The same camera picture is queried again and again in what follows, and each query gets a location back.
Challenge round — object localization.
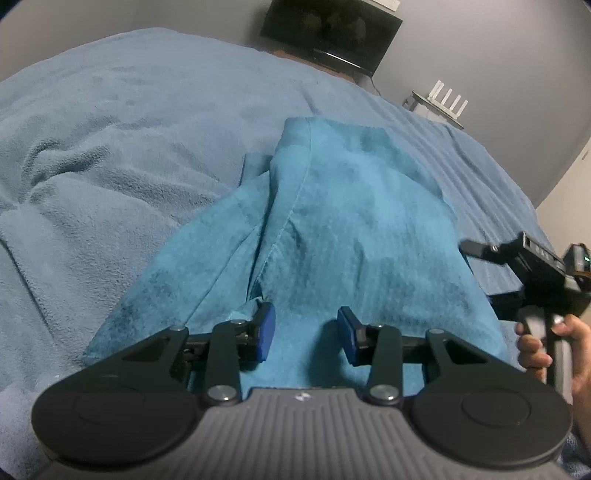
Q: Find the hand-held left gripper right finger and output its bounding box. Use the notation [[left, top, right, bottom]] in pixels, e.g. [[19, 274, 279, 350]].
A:
[[337, 306, 481, 407]]

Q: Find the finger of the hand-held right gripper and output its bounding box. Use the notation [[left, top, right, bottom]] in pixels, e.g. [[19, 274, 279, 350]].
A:
[[459, 237, 525, 269]]

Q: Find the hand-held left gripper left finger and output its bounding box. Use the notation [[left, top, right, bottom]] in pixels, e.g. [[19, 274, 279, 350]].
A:
[[113, 302, 277, 407]]

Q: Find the teal blue towel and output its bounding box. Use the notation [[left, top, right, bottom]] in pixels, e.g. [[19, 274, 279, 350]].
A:
[[82, 117, 509, 388]]

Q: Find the person's right hand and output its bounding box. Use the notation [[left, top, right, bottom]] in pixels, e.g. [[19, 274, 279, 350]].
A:
[[515, 316, 591, 408]]

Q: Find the white router with antennas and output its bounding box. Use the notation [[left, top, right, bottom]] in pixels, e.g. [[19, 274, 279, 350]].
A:
[[427, 80, 469, 121]]

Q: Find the blue fleece blanket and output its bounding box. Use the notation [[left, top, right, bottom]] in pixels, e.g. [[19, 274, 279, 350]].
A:
[[0, 28, 591, 480]]

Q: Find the black television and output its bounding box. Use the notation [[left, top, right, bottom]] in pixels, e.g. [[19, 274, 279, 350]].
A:
[[260, 0, 403, 78]]

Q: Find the wooden television stand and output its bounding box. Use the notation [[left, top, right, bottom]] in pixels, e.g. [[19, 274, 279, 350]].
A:
[[272, 48, 361, 84]]

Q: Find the grey wall shelf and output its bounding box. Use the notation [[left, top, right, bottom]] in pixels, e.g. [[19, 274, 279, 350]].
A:
[[402, 91, 465, 130]]

